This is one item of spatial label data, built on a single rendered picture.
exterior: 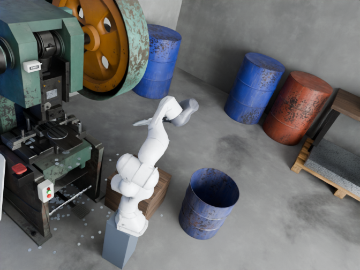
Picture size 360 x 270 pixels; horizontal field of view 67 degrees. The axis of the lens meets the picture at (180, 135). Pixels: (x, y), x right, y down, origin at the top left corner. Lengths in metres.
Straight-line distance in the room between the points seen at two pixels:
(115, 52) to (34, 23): 0.49
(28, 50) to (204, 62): 3.66
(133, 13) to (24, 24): 0.57
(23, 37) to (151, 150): 0.83
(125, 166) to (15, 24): 0.86
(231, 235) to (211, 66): 3.04
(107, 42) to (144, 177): 0.96
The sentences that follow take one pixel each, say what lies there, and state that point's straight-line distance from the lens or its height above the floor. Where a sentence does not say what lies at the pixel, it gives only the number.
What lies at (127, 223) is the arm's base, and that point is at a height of 0.51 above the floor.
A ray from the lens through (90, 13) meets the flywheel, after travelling 1.97.
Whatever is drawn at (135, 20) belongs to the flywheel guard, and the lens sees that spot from 1.72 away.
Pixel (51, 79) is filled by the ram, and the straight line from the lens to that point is 1.82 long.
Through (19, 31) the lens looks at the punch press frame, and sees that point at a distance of 1.60.
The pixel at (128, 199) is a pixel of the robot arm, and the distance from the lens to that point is 1.73.
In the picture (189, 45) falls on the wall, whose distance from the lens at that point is 4.99.
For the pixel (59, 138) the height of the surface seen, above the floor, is 0.78.
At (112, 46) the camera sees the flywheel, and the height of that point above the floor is 1.35.
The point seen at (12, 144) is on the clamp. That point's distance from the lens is 2.02.
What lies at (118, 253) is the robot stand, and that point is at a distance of 2.12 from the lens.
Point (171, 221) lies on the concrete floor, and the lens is 2.55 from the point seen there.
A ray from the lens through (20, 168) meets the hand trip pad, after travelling 1.82.
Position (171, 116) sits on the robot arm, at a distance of 1.49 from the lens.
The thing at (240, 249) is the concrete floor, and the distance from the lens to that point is 2.63.
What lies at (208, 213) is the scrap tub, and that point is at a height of 0.38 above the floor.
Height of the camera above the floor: 2.05
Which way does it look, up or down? 36 degrees down
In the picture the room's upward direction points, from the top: 17 degrees clockwise
